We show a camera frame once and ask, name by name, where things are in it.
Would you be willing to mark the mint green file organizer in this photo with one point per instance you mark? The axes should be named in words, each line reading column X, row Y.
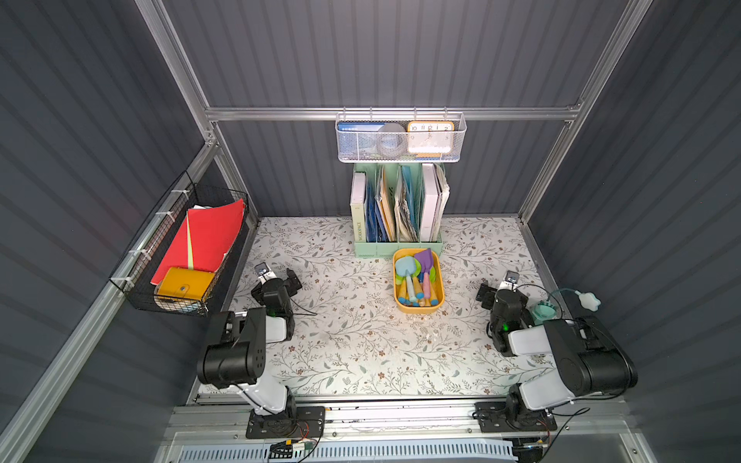
column 386, row 250

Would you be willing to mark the red paper folder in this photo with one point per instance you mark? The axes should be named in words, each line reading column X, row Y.
column 204, row 239

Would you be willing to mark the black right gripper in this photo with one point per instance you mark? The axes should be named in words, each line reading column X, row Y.
column 485, row 294

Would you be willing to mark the white book in organizer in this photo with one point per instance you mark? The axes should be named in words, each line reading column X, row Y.
column 358, row 206

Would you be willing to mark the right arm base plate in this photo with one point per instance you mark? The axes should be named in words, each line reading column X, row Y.
column 499, row 417

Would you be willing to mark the mint green small cup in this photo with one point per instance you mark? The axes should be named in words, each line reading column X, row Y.
column 543, row 311

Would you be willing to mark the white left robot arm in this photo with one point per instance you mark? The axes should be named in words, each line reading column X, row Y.
column 235, row 349

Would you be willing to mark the purple shovel pink handle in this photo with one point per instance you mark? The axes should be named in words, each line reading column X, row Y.
column 426, row 261

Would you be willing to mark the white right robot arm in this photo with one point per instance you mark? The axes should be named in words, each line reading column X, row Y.
column 589, row 363

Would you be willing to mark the black wire wall basket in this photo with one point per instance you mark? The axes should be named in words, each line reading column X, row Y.
column 134, row 280

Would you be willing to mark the yellow wallet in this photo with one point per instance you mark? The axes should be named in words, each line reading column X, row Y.
column 184, row 283

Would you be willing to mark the yellow plastic storage box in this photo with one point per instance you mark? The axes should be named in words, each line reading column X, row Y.
column 436, row 280

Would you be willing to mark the light blue toy shovel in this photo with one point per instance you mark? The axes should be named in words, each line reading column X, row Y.
column 407, row 271

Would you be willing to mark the floral patterned table mat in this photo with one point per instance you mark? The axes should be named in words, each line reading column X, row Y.
column 352, row 339

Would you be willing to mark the grey tape roll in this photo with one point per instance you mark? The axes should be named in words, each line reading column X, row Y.
column 391, row 140

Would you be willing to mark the yellow alarm clock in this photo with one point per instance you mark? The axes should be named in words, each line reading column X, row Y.
column 433, row 138

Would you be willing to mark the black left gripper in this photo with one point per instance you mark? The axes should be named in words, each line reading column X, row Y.
column 289, row 281

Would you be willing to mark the blue box in basket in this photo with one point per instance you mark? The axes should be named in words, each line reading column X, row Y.
column 357, row 141

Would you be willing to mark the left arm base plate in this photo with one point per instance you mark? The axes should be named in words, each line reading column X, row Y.
column 295, row 423

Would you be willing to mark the white binder in organizer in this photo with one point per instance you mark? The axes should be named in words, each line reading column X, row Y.
column 430, row 192

